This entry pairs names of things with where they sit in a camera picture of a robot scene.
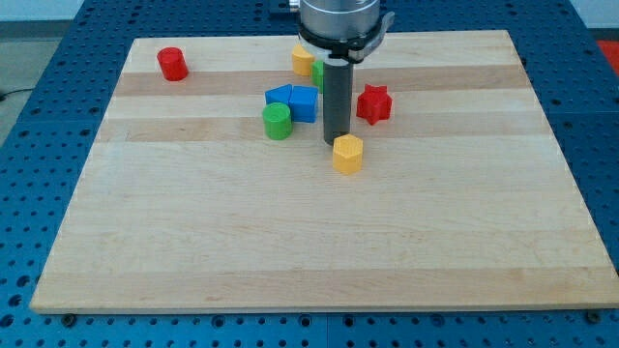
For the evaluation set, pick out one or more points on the red star block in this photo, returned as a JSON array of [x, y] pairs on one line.
[[374, 104]]

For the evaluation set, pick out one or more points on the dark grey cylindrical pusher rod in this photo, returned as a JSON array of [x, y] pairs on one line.
[[337, 98]]

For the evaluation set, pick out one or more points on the yellow block behind rod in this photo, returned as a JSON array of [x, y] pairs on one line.
[[302, 60]]

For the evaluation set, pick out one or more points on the green cylinder block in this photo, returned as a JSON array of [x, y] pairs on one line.
[[277, 120]]

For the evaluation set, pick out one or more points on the green block behind rod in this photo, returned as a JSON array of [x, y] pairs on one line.
[[317, 74]]

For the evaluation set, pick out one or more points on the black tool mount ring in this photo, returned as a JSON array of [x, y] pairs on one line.
[[348, 36]]

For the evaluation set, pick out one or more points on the blue cube block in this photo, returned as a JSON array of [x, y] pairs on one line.
[[303, 104]]

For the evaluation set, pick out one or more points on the wooden board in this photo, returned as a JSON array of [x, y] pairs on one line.
[[464, 200]]

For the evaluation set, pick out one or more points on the red cylinder block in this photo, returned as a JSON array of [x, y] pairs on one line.
[[172, 63]]

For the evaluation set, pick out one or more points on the blue triangle block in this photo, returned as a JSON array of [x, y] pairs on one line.
[[279, 94]]

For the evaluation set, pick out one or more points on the yellow hexagon block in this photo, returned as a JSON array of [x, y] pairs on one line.
[[348, 154]]

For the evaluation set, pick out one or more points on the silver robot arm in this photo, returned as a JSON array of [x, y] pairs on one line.
[[361, 6]]

